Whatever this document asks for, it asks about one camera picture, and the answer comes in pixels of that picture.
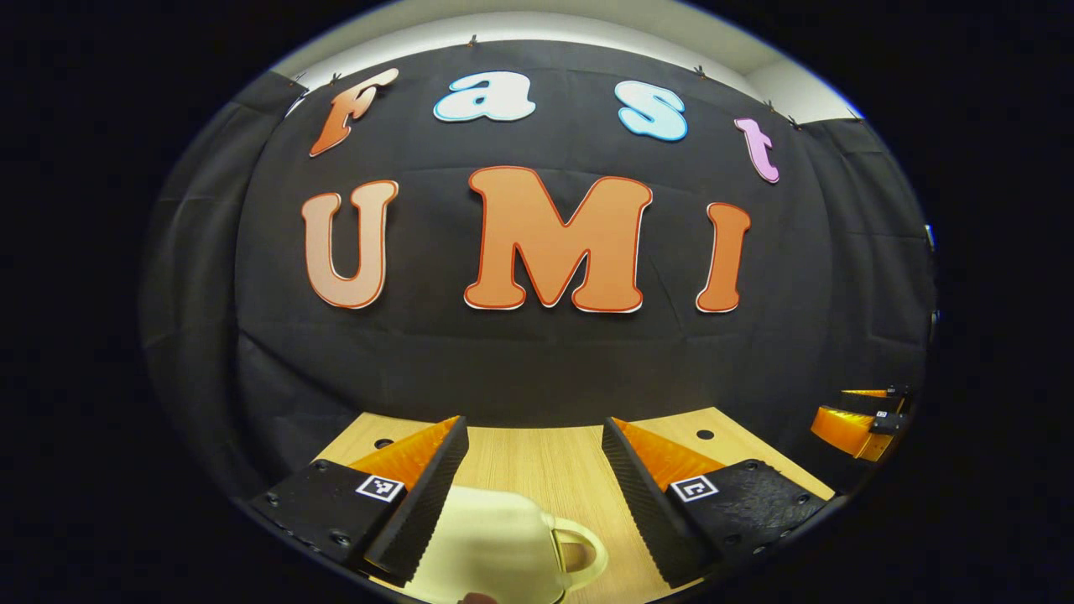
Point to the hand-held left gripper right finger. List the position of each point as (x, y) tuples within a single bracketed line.
[(642, 503)]

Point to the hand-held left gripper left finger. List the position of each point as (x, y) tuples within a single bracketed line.
[(428, 495)]

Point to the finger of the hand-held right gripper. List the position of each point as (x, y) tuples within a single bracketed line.
[(847, 429), (877, 393)]

